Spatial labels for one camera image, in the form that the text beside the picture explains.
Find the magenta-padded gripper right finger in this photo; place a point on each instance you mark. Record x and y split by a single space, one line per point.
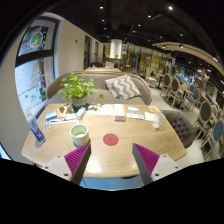
148 160

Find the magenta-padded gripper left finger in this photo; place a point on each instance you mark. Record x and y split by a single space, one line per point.
75 160

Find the clear blue-labelled water bottle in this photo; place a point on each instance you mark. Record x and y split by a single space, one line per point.
36 130

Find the light green cup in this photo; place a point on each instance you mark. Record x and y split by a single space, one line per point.
79 138

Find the flat round red coaster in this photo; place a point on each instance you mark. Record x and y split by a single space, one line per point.
110 139

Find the white napkin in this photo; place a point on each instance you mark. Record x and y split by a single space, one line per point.
149 116

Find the blister pack of pills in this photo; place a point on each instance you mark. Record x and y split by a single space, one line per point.
47 126

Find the white printed sheet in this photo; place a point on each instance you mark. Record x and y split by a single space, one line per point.
135 116

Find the grey tufted chair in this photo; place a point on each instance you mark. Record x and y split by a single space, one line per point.
180 126

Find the light blue tissue pack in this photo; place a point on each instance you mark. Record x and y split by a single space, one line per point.
80 113

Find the small blue box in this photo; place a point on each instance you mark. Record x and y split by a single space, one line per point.
51 115

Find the small dark card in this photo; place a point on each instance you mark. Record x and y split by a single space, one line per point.
120 118

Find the yellow card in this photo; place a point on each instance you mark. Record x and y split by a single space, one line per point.
154 109

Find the blue and white leaflet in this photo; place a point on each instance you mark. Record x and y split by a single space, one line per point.
133 110

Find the white printed papers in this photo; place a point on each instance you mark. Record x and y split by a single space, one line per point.
106 110

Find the potted green plant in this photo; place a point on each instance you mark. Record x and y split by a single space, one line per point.
76 88

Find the grey curved sofa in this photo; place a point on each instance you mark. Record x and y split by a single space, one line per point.
100 79

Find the group of ceiling lights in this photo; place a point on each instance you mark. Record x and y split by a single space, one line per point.
170 7

